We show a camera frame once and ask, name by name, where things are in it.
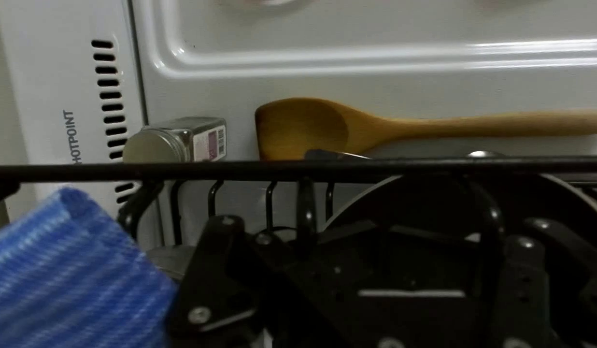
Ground black stove grate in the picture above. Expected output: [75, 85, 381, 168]
[0, 153, 597, 259]

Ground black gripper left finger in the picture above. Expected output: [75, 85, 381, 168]
[166, 215, 383, 348]

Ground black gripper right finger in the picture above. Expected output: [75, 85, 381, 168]
[383, 217, 597, 348]

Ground metal spice shaker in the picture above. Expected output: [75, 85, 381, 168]
[120, 114, 230, 164]

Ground blue striped cloth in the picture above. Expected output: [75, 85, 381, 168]
[0, 186, 182, 348]

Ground black round stove burner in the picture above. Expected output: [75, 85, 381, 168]
[321, 172, 597, 267]

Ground wooden spatula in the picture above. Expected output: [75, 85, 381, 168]
[253, 97, 597, 164]

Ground white stove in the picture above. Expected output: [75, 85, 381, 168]
[0, 0, 597, 249]

